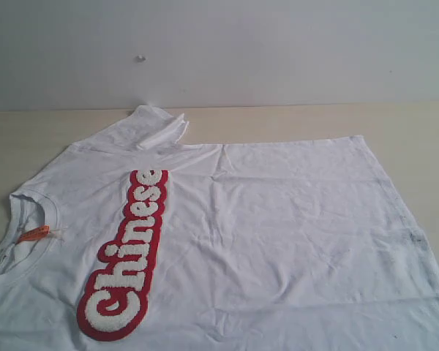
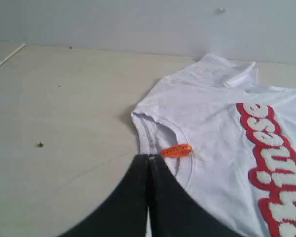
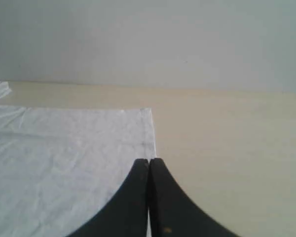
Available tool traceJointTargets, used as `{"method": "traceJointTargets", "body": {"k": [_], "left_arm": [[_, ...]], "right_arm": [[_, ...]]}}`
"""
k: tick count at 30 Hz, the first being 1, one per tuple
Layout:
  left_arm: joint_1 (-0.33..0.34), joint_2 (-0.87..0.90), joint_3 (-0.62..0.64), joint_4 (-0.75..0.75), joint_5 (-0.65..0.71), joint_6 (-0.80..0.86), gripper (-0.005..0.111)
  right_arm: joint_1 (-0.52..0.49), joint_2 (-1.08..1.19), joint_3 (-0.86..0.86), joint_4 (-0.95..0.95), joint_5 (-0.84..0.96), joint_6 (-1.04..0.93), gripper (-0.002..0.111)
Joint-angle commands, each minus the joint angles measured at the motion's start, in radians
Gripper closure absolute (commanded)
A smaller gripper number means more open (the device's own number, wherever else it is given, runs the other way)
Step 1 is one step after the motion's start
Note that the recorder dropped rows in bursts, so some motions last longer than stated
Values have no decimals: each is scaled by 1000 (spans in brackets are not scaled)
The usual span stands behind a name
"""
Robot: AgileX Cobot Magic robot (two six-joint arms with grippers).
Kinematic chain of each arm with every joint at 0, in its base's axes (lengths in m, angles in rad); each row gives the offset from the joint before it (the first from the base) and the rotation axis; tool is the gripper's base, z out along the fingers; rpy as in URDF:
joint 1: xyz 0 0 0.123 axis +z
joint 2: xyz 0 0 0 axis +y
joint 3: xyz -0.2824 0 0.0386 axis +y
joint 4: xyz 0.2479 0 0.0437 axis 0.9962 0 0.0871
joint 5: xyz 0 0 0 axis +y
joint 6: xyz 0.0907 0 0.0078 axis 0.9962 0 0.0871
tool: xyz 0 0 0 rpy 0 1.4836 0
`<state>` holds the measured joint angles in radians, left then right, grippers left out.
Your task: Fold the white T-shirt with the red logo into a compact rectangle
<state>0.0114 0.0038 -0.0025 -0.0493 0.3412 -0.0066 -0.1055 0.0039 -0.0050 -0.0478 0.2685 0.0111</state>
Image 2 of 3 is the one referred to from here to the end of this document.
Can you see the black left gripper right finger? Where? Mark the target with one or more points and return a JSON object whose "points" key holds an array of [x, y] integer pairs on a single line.
{"points": [[173, 213]]}

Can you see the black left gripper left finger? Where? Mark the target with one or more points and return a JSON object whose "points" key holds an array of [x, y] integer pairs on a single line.
{"points": [[124, 212]]}

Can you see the white t-shirt red lettering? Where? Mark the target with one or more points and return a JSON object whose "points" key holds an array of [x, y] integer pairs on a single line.
{"points": [[237, 143]]}

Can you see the orange neck label tag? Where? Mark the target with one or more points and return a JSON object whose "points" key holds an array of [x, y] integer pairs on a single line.
{"points": [[176, 150]]}

